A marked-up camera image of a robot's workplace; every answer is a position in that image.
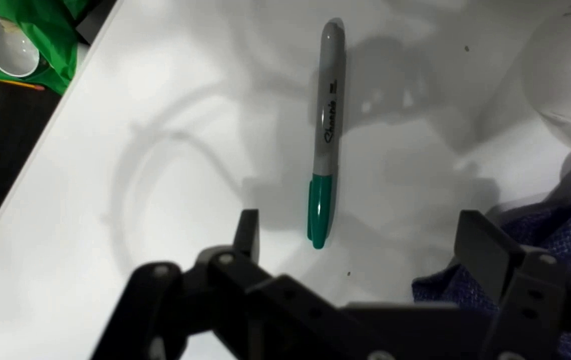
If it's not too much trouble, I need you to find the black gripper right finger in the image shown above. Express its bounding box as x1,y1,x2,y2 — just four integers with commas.
456,209,526,302

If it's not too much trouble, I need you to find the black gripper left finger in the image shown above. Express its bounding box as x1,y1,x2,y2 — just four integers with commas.
232,207,261,262

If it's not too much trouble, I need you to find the green capped grey marker pen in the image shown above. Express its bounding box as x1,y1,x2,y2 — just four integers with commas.
306,17,347,250

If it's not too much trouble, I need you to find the white paper cup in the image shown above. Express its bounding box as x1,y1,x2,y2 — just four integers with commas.
0,17,40,77

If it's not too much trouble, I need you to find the dark blue cloth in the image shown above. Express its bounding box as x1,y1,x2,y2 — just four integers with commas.
410,154,571,360

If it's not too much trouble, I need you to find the green plastic bag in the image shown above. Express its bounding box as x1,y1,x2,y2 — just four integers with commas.
0,0,98,93

